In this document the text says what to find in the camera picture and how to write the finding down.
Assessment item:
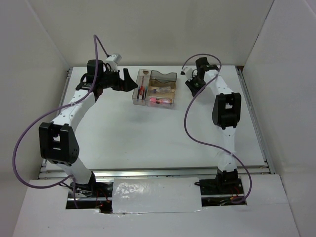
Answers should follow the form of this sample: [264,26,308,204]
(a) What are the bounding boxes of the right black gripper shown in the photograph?
[185,75,206,97]

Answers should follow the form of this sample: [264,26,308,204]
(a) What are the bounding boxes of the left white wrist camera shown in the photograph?
[105,54,122,72]

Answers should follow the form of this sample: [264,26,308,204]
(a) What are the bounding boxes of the red pen clear cap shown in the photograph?
[141,86,146,101]

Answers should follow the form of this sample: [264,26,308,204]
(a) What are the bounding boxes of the red gel pen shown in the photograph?
[140,76,145,94]

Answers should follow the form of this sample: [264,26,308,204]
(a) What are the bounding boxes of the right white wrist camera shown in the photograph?
[181,67,193,81]

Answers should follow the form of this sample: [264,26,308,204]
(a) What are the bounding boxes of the clear plastic desk organizer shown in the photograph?
[132,69,177,109]

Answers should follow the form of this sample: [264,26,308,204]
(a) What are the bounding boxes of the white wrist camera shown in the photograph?
[181,67,193,81]
[105,54,122,72]

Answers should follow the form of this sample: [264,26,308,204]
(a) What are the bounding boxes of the pink capped crayon bottle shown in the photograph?
[149,97,173,105]

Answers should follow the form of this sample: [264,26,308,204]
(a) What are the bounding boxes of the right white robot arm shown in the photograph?
[181,54,241,194]

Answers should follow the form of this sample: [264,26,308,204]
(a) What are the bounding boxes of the aluminium frame rail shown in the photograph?
[235,66,276,174]

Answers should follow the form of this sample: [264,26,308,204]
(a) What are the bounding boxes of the small blue capped bottle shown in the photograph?
[153,86,172,93]

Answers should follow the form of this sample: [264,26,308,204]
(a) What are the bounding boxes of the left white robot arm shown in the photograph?
[39,60,138,197]

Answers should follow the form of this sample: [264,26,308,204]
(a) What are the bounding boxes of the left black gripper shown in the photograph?
[99,67,138,92]

